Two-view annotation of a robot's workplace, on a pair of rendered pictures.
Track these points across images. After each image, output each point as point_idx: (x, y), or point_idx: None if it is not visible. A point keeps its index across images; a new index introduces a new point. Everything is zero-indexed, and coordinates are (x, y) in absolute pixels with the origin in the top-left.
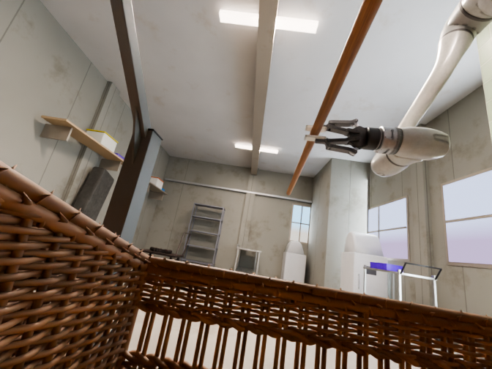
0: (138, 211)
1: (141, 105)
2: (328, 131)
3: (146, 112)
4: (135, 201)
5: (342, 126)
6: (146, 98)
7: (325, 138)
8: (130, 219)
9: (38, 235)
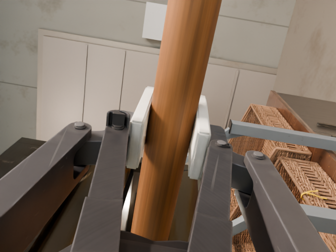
0: (330, 223)
1: (240, 230)
2: (128, 135)
3: (243, 225)
4: (321, 227)
5: (43, 185)
6: (232, 227)
7: (198, 176)
8: (335, 229)
9: None
